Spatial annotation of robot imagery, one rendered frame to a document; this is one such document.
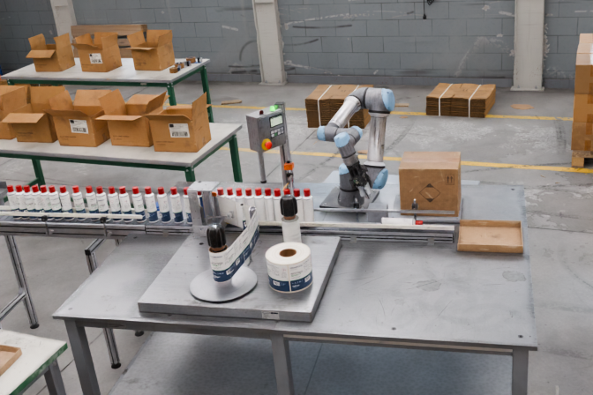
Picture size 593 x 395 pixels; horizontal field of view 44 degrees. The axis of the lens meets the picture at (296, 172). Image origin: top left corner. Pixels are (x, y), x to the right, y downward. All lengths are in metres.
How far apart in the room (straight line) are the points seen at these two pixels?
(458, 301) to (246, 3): 6.97
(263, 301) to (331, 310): 0.30
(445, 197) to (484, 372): 0.88
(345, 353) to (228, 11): 6.56
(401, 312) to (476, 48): 6.01
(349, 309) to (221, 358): 1.08
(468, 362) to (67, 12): 8.59
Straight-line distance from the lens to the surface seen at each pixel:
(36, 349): 3.43
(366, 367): 3.90
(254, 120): 3.67
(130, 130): 5.62
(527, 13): 8.67
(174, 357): 4.16
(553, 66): 8.83
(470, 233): 3.78
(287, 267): 3.21
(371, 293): 3.32
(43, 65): 8.59
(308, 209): 3.76
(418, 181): 3.83
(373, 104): 3.93
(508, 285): 3.38
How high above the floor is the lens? 2.60
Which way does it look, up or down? 23 degrees down
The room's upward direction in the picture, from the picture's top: 6 degrees counter-clockwise
